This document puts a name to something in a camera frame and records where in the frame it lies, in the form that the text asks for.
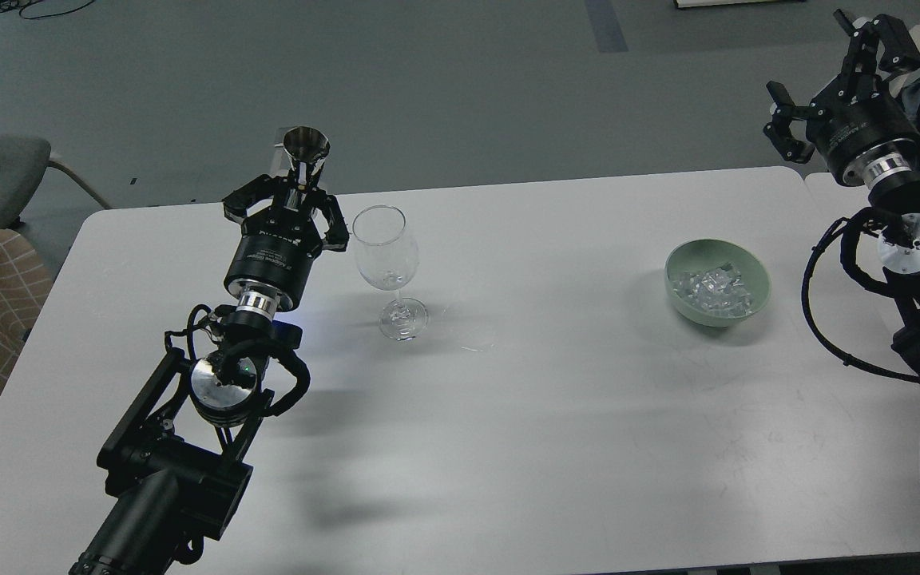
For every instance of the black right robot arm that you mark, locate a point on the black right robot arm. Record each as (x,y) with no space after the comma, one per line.
(879,246)

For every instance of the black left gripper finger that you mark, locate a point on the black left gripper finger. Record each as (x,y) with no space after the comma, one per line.
(314,199)
(259,205)

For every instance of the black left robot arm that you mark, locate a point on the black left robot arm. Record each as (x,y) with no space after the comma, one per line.
(176,461)

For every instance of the clear wine glass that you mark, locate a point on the clear wine glass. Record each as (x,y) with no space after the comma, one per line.
(387,257)

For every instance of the clear ice cubes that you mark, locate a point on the clear ice cubes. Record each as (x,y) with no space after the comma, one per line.
(718,291)

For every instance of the green bowl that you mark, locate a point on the green bowl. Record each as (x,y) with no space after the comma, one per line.
(702,254)

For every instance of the metal floor plate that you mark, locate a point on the metal floor plate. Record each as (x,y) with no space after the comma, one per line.
(282,163)

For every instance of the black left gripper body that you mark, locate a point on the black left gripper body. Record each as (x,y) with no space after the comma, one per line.
(271,261)

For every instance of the steel double jigger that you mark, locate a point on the steel double jigger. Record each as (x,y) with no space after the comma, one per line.
(311,155)

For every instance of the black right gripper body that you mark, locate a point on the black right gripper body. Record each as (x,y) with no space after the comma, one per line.
(864,138)

